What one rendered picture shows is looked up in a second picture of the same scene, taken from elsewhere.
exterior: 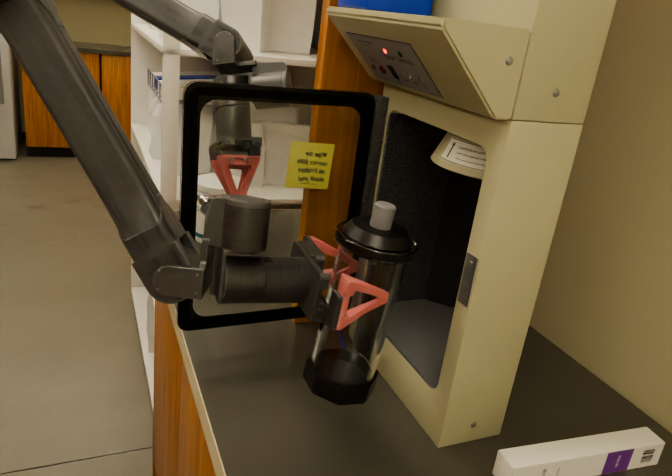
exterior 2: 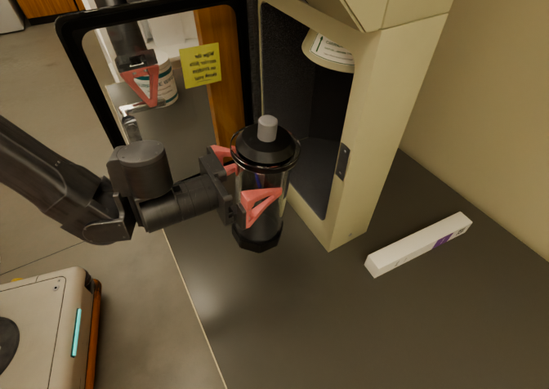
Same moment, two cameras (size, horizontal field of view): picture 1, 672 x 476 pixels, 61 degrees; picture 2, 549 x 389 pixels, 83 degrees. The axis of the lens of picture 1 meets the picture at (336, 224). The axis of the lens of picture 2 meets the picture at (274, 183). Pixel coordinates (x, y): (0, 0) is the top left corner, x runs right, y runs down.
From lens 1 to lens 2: 33 cm
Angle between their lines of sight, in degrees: 27
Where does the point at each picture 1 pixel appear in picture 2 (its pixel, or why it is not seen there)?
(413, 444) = (312, 252)
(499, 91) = (370, 2)
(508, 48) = not seen: outside the picture
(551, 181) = (413, 73)
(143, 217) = (49, 192)
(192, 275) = (115, 226)
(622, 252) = (449, 82)
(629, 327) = (448, 136)
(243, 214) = (140, 172)
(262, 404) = (211, 243)
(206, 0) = not seen: outside the picture
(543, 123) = (412, 23)
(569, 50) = not seen: outside the picture
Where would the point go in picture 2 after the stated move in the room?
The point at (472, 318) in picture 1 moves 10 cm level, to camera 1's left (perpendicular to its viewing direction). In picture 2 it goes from (347, 186) to (289, 190)
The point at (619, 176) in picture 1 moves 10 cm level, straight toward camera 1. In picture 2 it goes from (453, 20) to (453, 38)
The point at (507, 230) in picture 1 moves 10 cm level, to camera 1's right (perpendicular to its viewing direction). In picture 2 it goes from (374, 123) to (440, 120)
